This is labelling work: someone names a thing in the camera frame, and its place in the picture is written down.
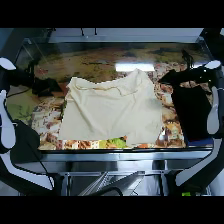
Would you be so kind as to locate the black garment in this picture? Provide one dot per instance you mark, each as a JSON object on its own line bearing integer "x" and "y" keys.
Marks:
{"x": 193, "y": 113}

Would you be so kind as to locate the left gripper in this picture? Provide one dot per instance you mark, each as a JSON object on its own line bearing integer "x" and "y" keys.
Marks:
{"x": 43, "y": 87}

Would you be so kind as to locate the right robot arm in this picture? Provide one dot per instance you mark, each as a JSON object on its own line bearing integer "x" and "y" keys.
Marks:
{"x": 213, "y": 116}

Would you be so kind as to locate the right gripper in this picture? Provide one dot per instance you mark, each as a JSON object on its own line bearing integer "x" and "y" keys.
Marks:
{"x": 180, "y": 77}

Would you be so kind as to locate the cream T-shirt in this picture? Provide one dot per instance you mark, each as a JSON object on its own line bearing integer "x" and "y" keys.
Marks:
{"x": 110, "y": 113}

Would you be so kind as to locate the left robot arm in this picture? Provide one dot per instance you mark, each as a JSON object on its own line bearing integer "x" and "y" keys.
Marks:
{"x": 6, "y": 133}

